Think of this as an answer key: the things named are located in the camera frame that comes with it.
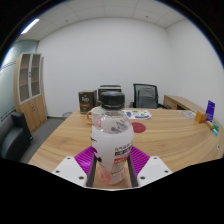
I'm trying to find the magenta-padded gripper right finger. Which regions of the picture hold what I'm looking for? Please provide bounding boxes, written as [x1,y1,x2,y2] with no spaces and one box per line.
[125,145,174,188]

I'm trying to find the small orange box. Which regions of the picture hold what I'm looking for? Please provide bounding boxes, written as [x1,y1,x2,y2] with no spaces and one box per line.
[195,111,208,124]

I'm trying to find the black mesh office chair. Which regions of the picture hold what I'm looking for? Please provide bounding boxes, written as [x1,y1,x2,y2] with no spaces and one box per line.
[129,83,168,110]

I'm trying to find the dark box with window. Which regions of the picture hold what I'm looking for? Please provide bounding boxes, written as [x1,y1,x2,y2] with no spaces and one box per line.
[97,84,123,101]

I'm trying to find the grey waste bin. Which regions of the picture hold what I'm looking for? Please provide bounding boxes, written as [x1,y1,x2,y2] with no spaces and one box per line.
[62,111,74,121]

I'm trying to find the small yellow packet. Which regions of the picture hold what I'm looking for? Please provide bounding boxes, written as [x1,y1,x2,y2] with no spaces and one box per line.
[204,119,214,130]

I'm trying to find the small green box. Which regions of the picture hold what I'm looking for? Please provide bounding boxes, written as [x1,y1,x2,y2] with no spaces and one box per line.
[211,120,220,132]

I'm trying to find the wooden cabinet with glass doors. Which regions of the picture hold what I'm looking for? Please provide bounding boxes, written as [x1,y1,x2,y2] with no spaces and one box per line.
[13,52,48,134]

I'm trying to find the wooden side desk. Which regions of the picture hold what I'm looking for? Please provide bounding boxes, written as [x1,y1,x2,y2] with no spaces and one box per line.
[163,94,205,114]

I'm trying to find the tall dark brown box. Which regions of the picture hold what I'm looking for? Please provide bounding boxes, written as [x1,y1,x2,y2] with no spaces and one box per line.
[78,89,98,115]

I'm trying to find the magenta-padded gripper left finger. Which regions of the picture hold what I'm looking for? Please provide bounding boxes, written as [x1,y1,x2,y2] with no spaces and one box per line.
[51,145,101,188]

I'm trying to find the black leather sofa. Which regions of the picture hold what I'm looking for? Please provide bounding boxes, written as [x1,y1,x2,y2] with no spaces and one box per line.
[0,111,34,161]

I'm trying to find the round white disc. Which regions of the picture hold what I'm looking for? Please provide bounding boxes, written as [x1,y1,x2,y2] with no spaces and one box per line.
[181,109,198,120]

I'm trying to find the clear drink bottle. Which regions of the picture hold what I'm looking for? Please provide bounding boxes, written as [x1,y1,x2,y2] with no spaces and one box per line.
[90,91,135,186]

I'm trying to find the printed paper leaflets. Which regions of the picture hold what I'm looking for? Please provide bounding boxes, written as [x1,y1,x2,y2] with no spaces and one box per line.
[123,109,153,120]

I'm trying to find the white ceramic mug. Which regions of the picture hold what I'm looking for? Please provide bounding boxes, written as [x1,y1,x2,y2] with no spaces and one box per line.
[86,105,103,125]

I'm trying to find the long ceiling light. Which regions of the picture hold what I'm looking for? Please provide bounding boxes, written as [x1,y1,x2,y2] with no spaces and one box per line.
[20,18,40,35]

